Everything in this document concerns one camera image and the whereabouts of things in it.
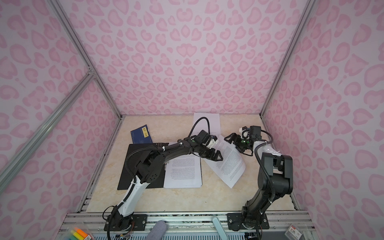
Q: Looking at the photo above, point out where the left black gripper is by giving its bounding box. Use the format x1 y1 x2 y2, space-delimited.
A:
198 145 223 162

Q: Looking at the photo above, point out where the text paper sheet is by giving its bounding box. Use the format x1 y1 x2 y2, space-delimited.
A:
164 154 203 189

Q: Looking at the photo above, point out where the red folder black inside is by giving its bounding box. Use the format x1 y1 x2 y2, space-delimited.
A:
117 143 169 190

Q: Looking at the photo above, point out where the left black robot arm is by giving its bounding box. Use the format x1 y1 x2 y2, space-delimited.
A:
104 130 224 233

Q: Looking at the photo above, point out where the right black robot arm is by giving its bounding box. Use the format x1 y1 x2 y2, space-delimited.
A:
224 126 294 235

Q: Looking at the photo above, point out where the blue booklet yellow label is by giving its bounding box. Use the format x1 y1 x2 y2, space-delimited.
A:
131 125 153 144

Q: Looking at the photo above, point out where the red white label box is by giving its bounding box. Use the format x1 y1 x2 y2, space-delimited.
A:
285 225 303 240

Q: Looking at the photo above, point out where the highlighter pens box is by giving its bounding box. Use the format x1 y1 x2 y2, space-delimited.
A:
63 227 94 240

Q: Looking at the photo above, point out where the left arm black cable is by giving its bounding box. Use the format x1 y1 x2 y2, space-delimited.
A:
187 116 212 139

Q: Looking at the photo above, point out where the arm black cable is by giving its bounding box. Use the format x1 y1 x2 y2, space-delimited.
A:
187 116 212 139
253 130 277 205

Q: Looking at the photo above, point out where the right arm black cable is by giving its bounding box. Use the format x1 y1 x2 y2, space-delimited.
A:
253 130 277 205

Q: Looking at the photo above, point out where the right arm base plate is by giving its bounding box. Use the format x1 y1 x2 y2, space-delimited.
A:
226 212 270 232

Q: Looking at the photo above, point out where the light blue tool handle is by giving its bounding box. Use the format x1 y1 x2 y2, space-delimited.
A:
212 217 228 240

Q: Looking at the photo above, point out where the grey foam roller handle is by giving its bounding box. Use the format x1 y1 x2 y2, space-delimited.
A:
145 221 168 240

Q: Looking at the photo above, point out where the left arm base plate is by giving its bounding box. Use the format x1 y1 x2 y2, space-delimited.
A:
104 213 148 231

